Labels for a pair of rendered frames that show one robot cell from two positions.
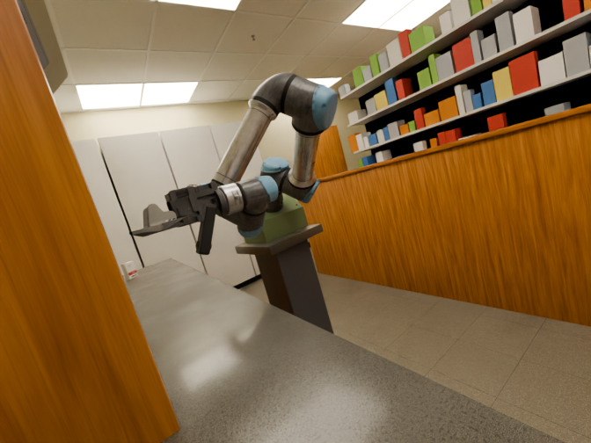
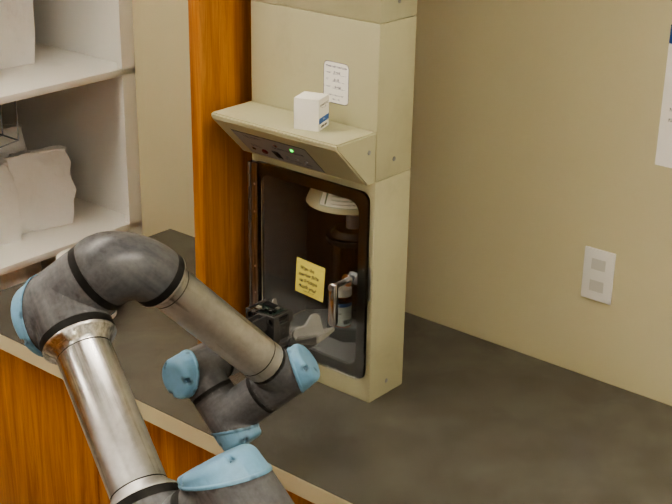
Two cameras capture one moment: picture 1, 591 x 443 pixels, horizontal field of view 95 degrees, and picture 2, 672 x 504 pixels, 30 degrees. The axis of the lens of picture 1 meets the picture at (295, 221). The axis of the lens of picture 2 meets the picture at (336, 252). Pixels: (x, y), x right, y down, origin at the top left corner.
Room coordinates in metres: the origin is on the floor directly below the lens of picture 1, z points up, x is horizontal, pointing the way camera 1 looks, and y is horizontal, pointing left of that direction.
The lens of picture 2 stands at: (2.65, -0.30, 2.18)
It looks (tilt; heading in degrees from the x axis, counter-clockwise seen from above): 22 degrees down; 162
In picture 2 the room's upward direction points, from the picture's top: 1 degrees clockwise
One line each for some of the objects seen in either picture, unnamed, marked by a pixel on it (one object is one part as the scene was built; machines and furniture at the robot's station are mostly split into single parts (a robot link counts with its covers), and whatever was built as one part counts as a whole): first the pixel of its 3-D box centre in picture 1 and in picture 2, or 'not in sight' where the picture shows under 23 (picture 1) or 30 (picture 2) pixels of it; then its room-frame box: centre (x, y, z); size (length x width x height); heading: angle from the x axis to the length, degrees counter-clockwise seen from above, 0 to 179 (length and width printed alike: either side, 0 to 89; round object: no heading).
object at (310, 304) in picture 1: (303, 324); not in sight; (1.32, 0.11, 0.45); 0.48 x 0.48 x 0.90; 38
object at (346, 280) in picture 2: not in sight; (338, 300); (0.53, 0.41, 1.17); 0.05 x 0.03 x 0.10; 122
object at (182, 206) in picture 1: (195, 205); (259, 334); (0.65, 0.22, 1.17); 0.12 x 0.08 x 0.09; 122
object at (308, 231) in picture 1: (278, 238); not in sight; (1.32, 0.11, 0.92); 0.32 x 0.32 x 0.04; 38
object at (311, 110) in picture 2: not in sight; (311, 111); (0.49, 0.36, 1.54); 0.05 x 0.05 x 0.06; 51
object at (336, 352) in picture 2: not in sight; (307, 269); (0.42, 0.38, 1.19); 0.30 x 0.01 x 0.40; 32
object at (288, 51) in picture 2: not in sight; (350, 190); (0.35, 0.49, 1.33); 0.32 x 0.25 x 0.77; 32
